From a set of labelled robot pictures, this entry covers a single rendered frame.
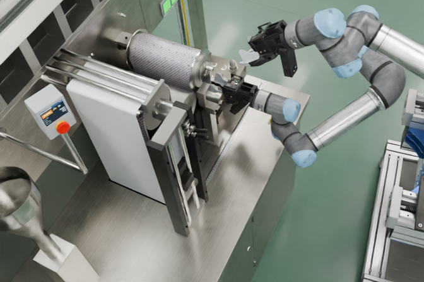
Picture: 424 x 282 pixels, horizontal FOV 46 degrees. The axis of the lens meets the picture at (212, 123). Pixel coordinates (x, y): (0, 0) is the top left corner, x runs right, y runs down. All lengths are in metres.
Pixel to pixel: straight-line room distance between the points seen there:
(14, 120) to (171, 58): 0.53
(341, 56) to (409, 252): 1.40
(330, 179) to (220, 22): 1.46
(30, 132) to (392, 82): 1.17
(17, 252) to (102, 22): 0.81
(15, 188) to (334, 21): 0.89
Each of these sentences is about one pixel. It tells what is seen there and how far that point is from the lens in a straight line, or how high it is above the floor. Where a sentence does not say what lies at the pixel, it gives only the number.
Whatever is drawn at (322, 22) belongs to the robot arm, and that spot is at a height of 1.62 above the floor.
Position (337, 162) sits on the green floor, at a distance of 2.97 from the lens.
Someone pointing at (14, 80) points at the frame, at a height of 1.46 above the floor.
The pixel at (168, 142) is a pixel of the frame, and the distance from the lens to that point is 1.32.
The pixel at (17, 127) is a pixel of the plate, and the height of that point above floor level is 1.37.
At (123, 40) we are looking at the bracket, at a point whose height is 1.29.
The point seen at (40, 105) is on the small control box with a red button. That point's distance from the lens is 1.11.
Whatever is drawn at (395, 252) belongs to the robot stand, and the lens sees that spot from 2.55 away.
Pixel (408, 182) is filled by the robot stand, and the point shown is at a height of 0.21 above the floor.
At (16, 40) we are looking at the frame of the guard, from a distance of 0.86.
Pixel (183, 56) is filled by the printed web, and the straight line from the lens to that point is 1.67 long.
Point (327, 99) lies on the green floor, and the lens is 3.23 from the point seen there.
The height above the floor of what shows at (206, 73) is 1.24.
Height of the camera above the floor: 2.50
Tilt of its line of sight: 54 degrees down
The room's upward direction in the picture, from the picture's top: 8 degrees counter-clockwise
